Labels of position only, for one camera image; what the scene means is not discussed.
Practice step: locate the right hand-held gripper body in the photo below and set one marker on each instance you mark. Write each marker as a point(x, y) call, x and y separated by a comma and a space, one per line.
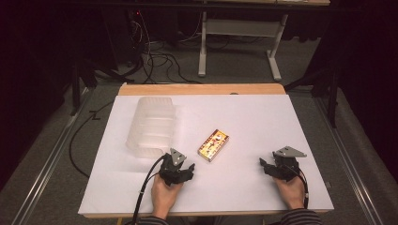
point(286, 165)

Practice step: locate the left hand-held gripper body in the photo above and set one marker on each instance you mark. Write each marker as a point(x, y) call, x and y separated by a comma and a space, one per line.
point(170, 173)

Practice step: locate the person's left hand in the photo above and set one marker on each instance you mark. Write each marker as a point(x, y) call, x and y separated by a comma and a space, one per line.
point(162, 197)

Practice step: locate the person's right hand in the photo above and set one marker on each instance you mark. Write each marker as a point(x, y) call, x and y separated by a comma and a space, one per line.
point(293, 193)

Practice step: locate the white table cover board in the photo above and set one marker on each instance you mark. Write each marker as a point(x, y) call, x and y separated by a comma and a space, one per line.
point(244, 184)

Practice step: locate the yellow red patterned box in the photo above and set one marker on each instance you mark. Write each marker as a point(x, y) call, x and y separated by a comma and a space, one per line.
point(213, 145)

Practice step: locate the translucent plastic container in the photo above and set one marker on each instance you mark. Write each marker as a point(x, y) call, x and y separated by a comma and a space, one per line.
point(153, 128)

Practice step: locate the wooden table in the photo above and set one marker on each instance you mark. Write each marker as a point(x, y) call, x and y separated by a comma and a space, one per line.
point(200, 89)

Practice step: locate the black metal stand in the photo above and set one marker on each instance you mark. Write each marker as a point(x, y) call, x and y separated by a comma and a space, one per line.
point(76, 84)
point(332, 93)

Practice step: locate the dark computer tower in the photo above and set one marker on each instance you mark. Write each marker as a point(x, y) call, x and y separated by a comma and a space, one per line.
point(123, 37)

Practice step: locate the metal floor rail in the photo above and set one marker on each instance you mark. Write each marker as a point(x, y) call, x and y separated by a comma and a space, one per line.
point(347, 156)
point(47, 170)

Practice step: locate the white metal desk frame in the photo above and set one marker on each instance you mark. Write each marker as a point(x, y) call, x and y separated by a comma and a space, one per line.
point(242, 27)

